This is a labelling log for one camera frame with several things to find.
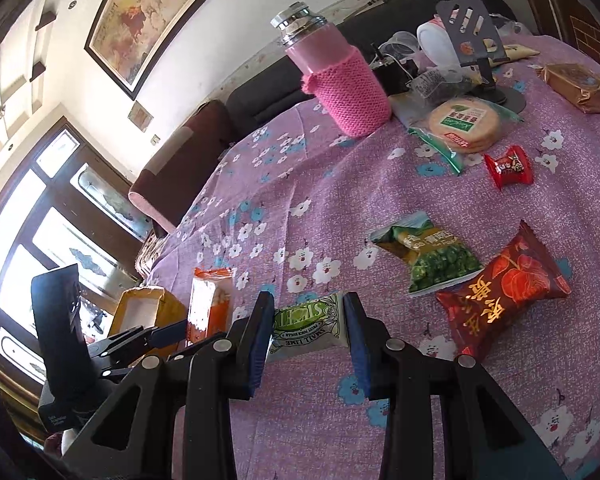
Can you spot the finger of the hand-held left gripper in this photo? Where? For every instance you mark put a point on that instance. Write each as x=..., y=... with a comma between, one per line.
x=120, y=365
x=170, y=332

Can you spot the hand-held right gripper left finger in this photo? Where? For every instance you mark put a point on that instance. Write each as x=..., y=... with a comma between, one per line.
x=260, y=340

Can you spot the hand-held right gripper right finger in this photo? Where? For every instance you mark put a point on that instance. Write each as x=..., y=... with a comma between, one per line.
x=357, y=345

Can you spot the yellow cardboard box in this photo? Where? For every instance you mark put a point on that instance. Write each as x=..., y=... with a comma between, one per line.
x=170, y=307

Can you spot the orange clear cracker packet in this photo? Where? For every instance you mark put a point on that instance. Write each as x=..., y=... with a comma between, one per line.
x=207, y=305

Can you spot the white green candy packet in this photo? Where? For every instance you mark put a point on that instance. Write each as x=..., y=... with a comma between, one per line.
x=310, y=325

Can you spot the clear bag of dark snacks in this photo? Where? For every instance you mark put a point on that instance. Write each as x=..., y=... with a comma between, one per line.
x=435, y=82

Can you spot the dark framed glass door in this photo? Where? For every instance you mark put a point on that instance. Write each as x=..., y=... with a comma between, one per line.
x=30, y=240

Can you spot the green pea packet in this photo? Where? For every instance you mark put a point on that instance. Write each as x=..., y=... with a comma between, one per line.
x=430, y=260

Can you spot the purple floral tablecloth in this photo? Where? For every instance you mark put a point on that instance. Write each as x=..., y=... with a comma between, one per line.
x=305, y=200

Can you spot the dark red gold-print packet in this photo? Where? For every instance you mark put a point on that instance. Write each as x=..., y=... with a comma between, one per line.
x=500, y=295

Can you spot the brown armchair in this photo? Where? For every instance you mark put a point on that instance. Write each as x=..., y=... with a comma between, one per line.
x=180, y=160

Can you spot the small framed picture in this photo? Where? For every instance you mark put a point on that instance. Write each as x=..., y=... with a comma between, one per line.
x=140, y=116

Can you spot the small red candy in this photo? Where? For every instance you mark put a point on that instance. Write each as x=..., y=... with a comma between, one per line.
x=510, y=167

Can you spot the round rice cracker packet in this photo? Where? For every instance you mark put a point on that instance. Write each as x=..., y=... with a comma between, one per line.
x=462, y=125

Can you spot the black sofa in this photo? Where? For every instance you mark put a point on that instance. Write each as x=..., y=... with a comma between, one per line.
x=270, y=90

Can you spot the pink knit-sleeved bottle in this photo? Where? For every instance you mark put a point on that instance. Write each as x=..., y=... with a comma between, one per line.
x=350, y=90

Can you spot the small black box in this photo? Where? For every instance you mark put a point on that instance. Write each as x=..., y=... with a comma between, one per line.
x=395, y=77

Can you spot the clear plastic cup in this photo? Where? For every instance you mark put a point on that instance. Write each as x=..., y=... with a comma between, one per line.
x=400, y=45

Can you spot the white cup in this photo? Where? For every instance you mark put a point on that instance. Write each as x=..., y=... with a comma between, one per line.
x=432, y=42

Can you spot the large framed painting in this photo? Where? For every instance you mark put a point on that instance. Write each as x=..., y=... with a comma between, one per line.
x=145, y=15

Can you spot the beige packet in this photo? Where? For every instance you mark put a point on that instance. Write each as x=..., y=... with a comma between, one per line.
x=515, y=53

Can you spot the grey phone stand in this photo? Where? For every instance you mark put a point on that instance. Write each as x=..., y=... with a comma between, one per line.
x=460, y=25

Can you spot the brown wrapped packet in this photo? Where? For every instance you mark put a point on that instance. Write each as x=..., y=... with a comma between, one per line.
x=575, y=85

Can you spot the wooden cabinet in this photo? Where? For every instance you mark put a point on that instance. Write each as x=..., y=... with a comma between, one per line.
x=590, y=20

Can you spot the wall switch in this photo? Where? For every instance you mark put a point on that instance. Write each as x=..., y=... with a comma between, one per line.
x=155, y=138

